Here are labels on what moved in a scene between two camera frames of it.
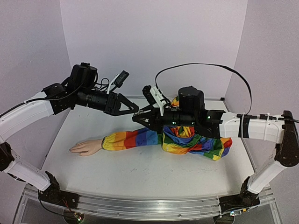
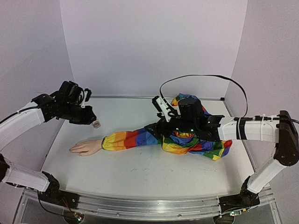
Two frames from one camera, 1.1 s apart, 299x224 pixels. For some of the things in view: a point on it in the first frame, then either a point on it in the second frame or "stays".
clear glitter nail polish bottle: [139, 112] -> [96, 124]
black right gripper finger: [151, 111] -> [159, 126]
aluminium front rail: [147, 208] stays
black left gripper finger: [132, 107] -> [91, 116]
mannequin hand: [87, 147] stays
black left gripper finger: [133, 110] -> [85, 121]
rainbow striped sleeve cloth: [174, 139] stays
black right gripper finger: [155, 123] -> [157, 133]
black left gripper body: [85, 98] -> [70, 112]
